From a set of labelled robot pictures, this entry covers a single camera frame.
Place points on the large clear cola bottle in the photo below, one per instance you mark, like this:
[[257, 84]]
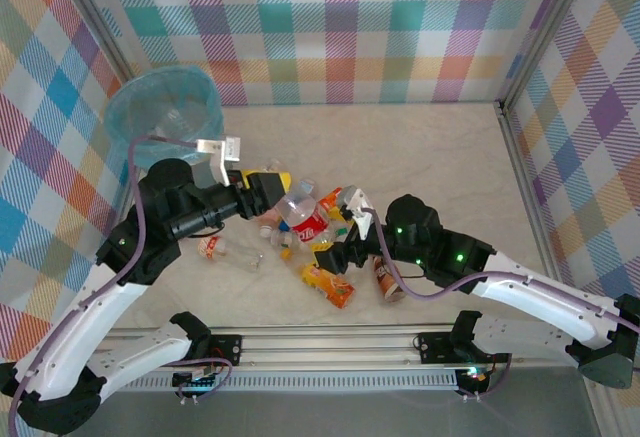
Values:
[[310, 229]]

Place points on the small white green label bottle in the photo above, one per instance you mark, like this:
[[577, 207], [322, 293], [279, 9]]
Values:
[[282, 239]]

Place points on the clear bottle orange red label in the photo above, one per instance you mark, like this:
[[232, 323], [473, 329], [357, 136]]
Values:
[[235, 256]]

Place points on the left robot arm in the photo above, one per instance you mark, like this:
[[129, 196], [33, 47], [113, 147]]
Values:
[[75, 327]]

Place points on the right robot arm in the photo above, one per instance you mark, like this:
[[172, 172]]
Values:
[[550, 297]]

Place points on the blue-lined trash bin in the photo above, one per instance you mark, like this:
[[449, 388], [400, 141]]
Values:
[[125, 112]]

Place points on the pink bottle white cap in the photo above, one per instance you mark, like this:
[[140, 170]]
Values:
[[270, 216]]

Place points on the clear bottle green cap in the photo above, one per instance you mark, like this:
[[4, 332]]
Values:
[[341, 231]]

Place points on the yellow orange juice bottle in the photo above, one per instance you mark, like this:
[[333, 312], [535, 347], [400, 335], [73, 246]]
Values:
[[327, 287]]

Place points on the small yellow bottle cap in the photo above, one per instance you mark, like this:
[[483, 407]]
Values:
[[286, 255]]

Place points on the brown coffee drink bottle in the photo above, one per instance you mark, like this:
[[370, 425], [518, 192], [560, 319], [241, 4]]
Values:
[[390, 282]]

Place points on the black controller board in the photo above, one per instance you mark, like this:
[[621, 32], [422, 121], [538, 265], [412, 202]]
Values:
[[192, 382], [475, 377]]

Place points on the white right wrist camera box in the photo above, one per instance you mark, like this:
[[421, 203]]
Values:
[[357, 202]]

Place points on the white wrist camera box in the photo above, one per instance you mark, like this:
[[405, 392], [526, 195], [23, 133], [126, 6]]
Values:
[[357, 202], [217, 154]]

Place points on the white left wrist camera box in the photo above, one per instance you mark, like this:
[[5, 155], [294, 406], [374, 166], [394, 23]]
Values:
[[217, 154]]

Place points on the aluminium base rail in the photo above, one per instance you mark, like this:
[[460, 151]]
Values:
[[325, 352]]

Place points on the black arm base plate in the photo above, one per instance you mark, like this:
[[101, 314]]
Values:
[[432, 347], [227, 349]]

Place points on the aluminium frame post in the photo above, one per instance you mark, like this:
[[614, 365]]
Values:
[[95, 17], [545, 32]]

